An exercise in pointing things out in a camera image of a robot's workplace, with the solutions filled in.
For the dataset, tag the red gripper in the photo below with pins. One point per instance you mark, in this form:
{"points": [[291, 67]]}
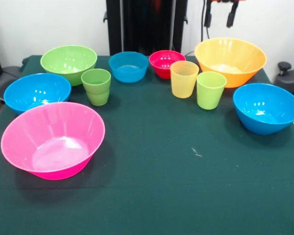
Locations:
{"points": [[223, 1]]}

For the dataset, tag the stepped green plastic cup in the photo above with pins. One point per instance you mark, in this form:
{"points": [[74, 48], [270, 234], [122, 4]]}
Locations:
{"points": [[96, 95]]}

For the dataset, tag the pink plastic bowl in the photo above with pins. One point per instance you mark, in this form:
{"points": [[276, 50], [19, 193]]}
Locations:
{"points": [[27, 137]]}

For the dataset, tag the orange plastic bowl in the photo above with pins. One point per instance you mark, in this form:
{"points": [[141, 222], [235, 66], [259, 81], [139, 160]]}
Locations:
{"points": [[235, 54]]}

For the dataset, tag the yellow plastic cup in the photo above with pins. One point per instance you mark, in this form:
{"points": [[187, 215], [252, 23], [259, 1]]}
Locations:
{"points": [[183, 85]]}

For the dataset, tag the red plastic bowl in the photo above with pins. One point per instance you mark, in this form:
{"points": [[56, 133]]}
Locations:
{"points": [[161, 71]]}

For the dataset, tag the light green plastic cup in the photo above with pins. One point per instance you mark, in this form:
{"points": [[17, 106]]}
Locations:
{"points": [[210, 98]]}

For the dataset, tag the black knob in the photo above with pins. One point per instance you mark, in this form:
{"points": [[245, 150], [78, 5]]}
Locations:
{"points": [[284, 66]]}

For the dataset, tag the small blue plastic bowl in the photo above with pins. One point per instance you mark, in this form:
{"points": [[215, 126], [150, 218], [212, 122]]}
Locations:
{"points": [[127, 76]]}

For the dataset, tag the large blue plastic bowl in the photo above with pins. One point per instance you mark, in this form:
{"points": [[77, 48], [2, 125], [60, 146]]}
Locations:
{"points": [[259, 124], [19, 98]]}

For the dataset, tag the green plastic bowl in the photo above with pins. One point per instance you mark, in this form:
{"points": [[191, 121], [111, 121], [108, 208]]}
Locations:
{"points": [[63, 56]]}

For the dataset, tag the dark green table cloth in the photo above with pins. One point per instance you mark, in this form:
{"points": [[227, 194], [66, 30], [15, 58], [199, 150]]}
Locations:
{"points": [[161, 171]]}

